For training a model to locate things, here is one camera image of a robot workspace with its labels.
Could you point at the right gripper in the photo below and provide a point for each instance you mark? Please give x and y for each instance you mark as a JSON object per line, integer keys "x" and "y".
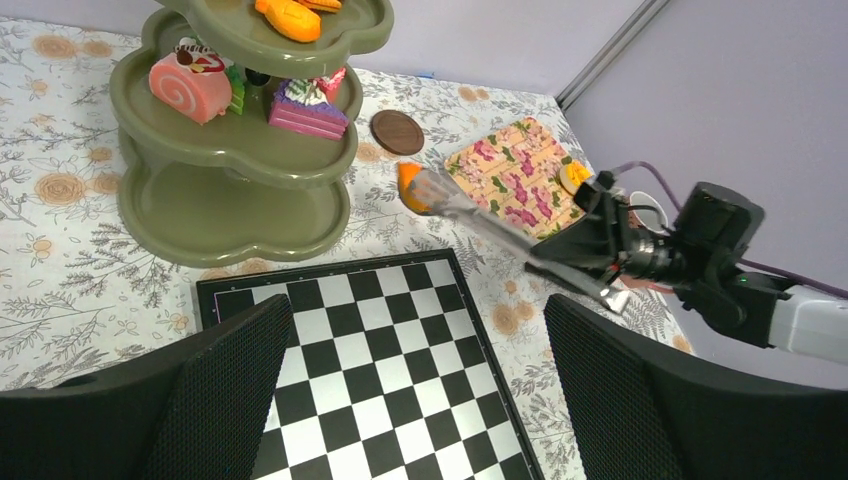
{"x": 697, "y": 257}

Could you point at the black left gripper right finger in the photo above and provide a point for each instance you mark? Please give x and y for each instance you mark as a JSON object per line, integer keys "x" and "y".
{"x": 643, "y": 410}

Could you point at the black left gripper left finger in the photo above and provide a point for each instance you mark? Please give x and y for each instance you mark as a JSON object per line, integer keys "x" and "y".
{"x": 195, "y": 409}

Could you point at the large pink mug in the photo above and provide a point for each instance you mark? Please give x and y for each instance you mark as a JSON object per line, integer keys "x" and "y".
{"x": 647, "y": 212}

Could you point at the yellow frosted donut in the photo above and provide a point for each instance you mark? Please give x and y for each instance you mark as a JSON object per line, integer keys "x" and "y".
{"x": 572, "y": 175}

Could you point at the floral serving tray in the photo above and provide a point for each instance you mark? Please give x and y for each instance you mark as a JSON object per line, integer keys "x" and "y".
{"x": 513, "y": 173}

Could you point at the metal serving tongs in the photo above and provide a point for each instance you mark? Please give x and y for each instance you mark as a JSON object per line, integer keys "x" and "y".
{"x": 448, "y": 201}

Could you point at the orange round pastry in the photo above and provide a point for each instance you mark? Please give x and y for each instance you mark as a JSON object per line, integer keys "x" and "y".
{"x": 406, "y": 174}

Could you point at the green three-tier dessert stand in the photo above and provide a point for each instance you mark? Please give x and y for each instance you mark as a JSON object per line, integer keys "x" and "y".
{"x": 236, "y": 188}

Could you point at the pink cake slice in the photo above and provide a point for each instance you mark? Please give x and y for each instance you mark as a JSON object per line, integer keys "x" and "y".
{"x": 329, "y": 85}

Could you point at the purple cake slice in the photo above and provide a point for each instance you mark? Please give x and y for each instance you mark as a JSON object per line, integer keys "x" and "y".
{"x": 299, "y": 106}

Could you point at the pink swirl roll cake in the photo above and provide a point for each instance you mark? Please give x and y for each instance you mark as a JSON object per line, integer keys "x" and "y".
{"x": 192, "y": 80}

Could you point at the green cake slice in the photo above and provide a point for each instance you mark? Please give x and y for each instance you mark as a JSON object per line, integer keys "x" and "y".
{"x": 238, "y": 89}

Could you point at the square orange cracker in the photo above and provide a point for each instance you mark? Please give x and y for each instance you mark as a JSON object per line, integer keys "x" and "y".
{"x": 331, "y": 6}

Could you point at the orange fish cookie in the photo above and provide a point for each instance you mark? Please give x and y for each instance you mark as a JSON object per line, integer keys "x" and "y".
{"x": 291, "y": 19}

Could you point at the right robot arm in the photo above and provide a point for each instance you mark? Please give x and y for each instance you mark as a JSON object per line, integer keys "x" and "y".
{"x": 811, "y": 322}

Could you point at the floral tablecloth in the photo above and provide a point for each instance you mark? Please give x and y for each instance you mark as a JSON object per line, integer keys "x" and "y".
{"x": 77, "y": 293}

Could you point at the black white chessboard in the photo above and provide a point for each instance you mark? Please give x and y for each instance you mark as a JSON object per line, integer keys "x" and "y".
{"x": 388, "y": 374}

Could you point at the dark brown round coaster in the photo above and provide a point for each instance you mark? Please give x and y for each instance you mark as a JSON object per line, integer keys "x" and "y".
{"x": 397, "y": 132}

